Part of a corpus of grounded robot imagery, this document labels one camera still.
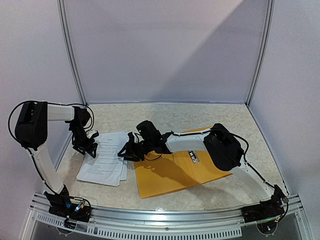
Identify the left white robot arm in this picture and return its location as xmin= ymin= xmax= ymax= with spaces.
xmin=9 ymin=100 xmax=99 ymax=197

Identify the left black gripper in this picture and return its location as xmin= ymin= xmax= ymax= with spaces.
xmin=70 ymin=123 xmax=99 ymax=158

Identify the aluminium frame post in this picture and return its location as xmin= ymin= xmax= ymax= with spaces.
xmin=245 ymin=0 xmax=275 ymax=108
xmin=57 ymin=0 xmax=88 ymax=105

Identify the chrome folder spring clip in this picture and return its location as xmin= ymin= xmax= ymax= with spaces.
xmin=188 ymin=150 xmax=200 ymax=164

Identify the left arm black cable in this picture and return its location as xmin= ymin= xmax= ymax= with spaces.
xmin=7 ymin=100 xmax=33 ymax=141

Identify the right aluminium frame post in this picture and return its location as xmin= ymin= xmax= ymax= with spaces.
xmin=245 ymin=0 xmax=275 ymax=108

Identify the left aluminium frame post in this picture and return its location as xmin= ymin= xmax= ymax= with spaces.
xmin=57 ymin=0 xmax=88 ymax=105

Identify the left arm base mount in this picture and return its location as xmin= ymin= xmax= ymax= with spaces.
xmin=44 ymin=191 xmax=92 ymax=223

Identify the printed paper sheet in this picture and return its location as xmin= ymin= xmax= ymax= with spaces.
xmin=76 ymin=130 xmax=130 ymax=187

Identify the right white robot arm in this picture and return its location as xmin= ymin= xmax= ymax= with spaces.
xmin=118 ymin=120 xmax=289 ymax=218

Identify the aluminium front rail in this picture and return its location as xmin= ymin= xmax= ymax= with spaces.
xmin=22 ymin=194 xmax=312 ymax=240

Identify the orange file folder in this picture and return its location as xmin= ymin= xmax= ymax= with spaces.
xmin=133 ymin=126 xmax=233 ymax=200

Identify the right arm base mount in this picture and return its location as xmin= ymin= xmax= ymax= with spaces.
xmin=241 ymin=190 xmax=289 ymax=223

